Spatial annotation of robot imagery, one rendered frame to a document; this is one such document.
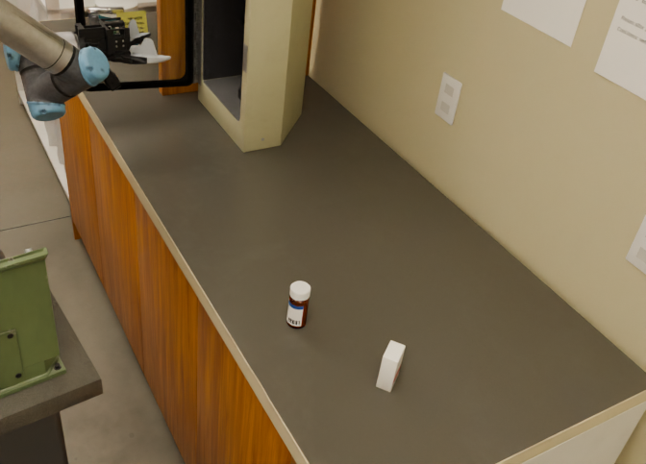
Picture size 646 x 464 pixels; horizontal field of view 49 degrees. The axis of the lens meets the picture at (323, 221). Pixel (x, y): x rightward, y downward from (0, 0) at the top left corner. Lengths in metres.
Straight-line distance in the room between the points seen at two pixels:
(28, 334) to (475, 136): 1.09
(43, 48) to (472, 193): 1.03
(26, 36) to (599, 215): 1.19
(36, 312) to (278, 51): 0.91
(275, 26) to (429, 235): 0.62
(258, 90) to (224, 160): 0.20
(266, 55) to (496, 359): 0.90
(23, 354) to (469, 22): 1.18
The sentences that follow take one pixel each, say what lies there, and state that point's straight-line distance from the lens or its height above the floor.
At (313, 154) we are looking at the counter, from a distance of 1.92.
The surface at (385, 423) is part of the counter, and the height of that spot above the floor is 0.94.
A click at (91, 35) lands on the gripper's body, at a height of 1.25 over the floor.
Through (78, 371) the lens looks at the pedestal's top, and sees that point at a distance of 1.33.
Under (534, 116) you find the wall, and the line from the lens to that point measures 1.62.
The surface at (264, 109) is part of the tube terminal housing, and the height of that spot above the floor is 1.06.
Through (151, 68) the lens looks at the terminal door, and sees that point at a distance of 2.07.
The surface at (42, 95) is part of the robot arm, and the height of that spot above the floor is 1.17.
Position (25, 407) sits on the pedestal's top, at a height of 0.94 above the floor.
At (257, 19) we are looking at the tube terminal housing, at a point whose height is 1.30.
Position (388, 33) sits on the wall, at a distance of 2.01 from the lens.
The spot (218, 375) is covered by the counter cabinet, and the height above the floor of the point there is 0.70.
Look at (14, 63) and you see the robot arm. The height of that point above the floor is 1.21.
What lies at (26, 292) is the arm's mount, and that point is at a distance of 1.19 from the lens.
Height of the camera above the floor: 1.92
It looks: 36 degrees down
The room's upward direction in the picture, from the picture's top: 8 degrees clockwise
